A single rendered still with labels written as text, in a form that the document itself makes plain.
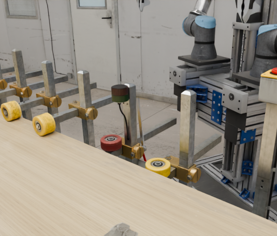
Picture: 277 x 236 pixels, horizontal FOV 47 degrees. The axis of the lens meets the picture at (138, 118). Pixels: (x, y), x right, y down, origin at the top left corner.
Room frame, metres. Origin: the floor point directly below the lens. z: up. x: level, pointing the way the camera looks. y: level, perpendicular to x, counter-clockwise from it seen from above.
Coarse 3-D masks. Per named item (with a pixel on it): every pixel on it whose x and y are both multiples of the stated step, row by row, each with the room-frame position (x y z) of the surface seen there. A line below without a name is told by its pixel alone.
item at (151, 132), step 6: (168, 120) 1.36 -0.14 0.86; (174, 120) 1.37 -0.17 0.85; (156, 126) 1.29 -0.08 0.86; (162, 126) 1.30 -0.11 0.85; (168, 126) 1.34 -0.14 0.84; (144, 132) 1.23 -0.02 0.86; (150, 132) 1.24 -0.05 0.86; (156, 132) 1.27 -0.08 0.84; (138, 138) 1.18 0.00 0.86; (144, 138) 1.21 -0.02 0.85; (120, 150) 1.10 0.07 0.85
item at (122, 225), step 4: (116, 224) 0.61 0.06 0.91; (120, 224) 0.60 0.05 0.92; (124, 224) 0.60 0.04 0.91; (112, 228) 0.60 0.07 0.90; (116, 228) 0.59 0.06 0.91; (120, 228) 0.59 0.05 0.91; (124, 228) 0.60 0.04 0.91; (128, 228) 0.60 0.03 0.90; (108, 232) 0.57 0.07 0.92; (112, 232) 0.57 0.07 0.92; (116, 232) 0.57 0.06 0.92; (120, 232) 0.57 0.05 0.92; (124, 232) 0.57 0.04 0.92; (128, 232) 0.57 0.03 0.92; (132, 232) 0.58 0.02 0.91; (136, 232) 0.58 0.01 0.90
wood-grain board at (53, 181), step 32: (0, 128) 1.22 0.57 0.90; (32, 128) 1.21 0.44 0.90; (0, 160) 0.95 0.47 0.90; (32, 160) 0.94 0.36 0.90; (64, 160) 0.94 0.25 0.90; (96, 160) 0.93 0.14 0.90; (0, 192) 0.76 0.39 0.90; (32, 192) 0.76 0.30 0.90; (64, 192) 0.75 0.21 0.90; (96, 192) 0.75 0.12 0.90; (128, 192) 0.75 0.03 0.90; (160, 192) 0.74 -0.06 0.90; (192, 192) 0.74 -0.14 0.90; (0, 224) 0.63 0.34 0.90; (32, 224) 0.62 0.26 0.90; (64, 224) 0.62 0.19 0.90; (96, 224) 0.62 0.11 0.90; (128, 224) 0.62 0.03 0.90; (160, 224) 0.61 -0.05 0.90; (192, 224) 0.61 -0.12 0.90; (224, 224) 0.61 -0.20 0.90; (256, 224) 0.60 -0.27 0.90
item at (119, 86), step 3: (120, 84) 1.10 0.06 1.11; (123, 84) 1.10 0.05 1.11; (114, 87) 1.06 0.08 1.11; (117, 87) 1.06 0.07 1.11; (120, 87) 1.06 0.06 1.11; (123, 87) 1.06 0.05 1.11; (126, 87) 1.06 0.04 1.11; (129, 99) 1.08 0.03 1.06; (123, 102) 1.10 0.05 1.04; (126, 102) 1.09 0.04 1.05; (129, 102) 1.08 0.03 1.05; (126, 105) 1.09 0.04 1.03; (129, 105) 1.08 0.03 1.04; (120, 108) 1.07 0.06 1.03; (123, 114) 1.07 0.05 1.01; (126, 120) 1.08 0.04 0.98; (126, 123) 1.08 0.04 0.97; (126, 126) 1.08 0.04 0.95; (126, 129) 1.09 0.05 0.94; (129, 138) 1.09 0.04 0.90
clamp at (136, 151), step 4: (124, 144) 1.10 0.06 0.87; (136, 144) 1.10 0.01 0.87; (124, 148) 1.10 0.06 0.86; (128, 148) 1.08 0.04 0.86; (132, 148) 1.08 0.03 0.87; (136, 148) 1.07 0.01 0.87; (140, 148) 1.08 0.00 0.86; (124, 152) 1.10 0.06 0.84; (128, 152) 1.08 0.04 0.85; (132, 152) 1.07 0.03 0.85; (136, 152) 1.06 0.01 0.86; (140, 152) 1.08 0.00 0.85; (128, 156) 1.08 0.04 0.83; (132, 156) 1.06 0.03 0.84; (136, 156) 1.06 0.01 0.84; (140, 156) 1.08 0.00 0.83
